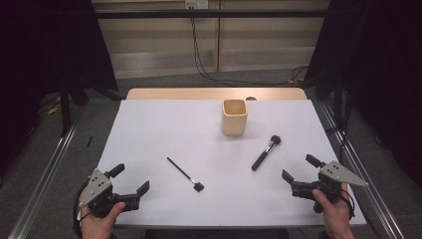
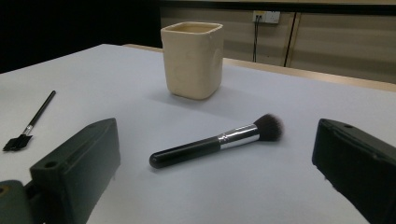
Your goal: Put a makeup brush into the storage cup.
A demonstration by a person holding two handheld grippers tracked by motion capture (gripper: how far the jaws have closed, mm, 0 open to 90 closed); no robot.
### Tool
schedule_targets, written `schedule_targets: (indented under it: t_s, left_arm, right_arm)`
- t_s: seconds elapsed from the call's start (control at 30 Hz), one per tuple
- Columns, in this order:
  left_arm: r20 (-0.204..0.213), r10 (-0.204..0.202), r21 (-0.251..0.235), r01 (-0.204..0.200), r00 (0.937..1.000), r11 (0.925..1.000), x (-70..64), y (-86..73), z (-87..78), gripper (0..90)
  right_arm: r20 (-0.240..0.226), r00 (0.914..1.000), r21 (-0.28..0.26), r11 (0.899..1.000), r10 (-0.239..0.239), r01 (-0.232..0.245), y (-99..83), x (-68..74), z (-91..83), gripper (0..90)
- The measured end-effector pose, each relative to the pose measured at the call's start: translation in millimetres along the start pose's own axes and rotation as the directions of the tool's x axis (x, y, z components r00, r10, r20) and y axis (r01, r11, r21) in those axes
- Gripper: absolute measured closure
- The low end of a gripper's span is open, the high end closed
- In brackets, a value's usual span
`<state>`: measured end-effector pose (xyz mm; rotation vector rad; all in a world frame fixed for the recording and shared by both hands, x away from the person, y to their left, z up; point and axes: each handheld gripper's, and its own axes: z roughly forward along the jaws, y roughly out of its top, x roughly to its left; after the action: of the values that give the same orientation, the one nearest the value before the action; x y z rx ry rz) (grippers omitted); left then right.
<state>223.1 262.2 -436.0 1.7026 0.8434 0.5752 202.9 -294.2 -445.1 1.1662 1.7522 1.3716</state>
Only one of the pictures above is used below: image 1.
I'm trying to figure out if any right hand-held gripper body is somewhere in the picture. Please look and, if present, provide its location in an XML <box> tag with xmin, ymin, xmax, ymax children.
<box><xmin>291</xmin><ymin>160</ymin><xmax>369</xmax><ymax>214</ymax></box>

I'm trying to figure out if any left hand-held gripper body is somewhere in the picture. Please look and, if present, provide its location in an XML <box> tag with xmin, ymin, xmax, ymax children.
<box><xmin>78</xmin><ymin>168</ymin><xmax>142</xmax><ymax>219</ymax></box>

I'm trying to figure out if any large round makeup brush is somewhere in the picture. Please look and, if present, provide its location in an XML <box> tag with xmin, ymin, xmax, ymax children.
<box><xmin>251</xmin><ymin>134</ymin><xmax>283</xmax><ymax>172</ymax></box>

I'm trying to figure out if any thin makeup brush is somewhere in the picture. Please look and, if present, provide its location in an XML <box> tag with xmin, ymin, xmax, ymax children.
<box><xmin>166</xmin><ymin>156</ymin><xmax>205</xmax><ymax>193</ymax></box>

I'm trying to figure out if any beige square cup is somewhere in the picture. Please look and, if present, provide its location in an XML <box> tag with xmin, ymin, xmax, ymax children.
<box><xmin>221</xmin><ymin>99</ymin><xmax>249</xmax><ymax>136</ymax></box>

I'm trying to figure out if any person's right hand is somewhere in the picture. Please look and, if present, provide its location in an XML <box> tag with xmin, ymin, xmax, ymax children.
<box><xmin>312</xmin><ymin>183</ymin><xmax>356</xmax><ymax>233</ymax></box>

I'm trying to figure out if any person's left hand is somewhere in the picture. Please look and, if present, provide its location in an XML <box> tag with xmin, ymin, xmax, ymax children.
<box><xmin>79</xmin><ymin>190</ymin><xmax>127</xmax><ymax>238</ymax></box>

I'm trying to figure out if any white table mat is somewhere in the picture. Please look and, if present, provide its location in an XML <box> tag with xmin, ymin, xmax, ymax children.
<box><xmin>97</xmin><ymin>99</ymin><xmax>367</xmax><ymax>228</ymax></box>

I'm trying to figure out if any black metal stand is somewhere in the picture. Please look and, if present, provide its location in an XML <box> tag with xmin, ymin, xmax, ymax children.
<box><xmin>59</xmin><ymin>75</ymin><xmax>73</xmax><ymax>137</ymax></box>

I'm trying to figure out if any yellow floor tape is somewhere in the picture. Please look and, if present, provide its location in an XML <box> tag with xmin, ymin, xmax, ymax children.
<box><xmin>46</xmin><ymin>96</ymin><xmax>64</xmax><ymax>116</ymax></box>

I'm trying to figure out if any black curtain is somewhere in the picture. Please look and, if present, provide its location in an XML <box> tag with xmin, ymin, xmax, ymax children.
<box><xmin>303</xmin><ymin>0</ymin><xmax>422</xmax><ymax>191</ymax></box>
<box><xmin>0</xmin><ymin>0</ymin><xmax>119</xmax><ymax>177</ymax></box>

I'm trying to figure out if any black horizontal bar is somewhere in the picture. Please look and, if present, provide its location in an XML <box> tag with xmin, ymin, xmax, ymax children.
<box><xmin>94</xmin><ymin>9</ymin><xmax>330</xmax><ymax>20</ymax></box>

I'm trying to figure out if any left hand-held gripper cable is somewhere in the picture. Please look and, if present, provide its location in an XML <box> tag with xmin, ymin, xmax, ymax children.
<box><xmin>73</xmin><ymin>182</ymin><xmax>92</xmax><ymax>239</ymax></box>

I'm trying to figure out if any hand-held gripper cable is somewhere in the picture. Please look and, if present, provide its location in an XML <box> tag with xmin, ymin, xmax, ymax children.
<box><xmin>73</xmin><ymin>182</ymin><xmax>92</xmax><ymax>239</ymax></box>
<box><xmin>340</xmin><ymin>192</ymin><xmax>356</xmax><ymax>221</ymax></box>

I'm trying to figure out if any right hand-held gripper cable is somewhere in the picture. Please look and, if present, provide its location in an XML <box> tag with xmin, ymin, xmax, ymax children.
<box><xmin>340</xmin><ymin>192</ymin><xmax>356</xmax><ymax>221</ymax></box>

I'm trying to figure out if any metal floor rail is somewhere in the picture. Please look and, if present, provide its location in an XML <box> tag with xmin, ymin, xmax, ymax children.
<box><xmin>317</xmin><ymin>101</ymin><xmax>406</xmax><ymax>239</ymax></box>
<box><xmin>7</xmin><ymin>121</ymin><xmax>82</xmax><ymax>239</ymax></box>

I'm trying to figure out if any black wall cable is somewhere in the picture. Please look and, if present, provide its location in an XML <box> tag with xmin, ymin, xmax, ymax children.
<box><xmin>189</xmin><ymin>7</ymin><xmax>310</xmax><ymax>88</ymax></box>

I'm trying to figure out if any white wall socket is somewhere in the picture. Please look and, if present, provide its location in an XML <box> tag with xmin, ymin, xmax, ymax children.
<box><xmin>184</xmin><ymin>0</ymin><xmax>210</xmax><ymax>10</ymax></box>

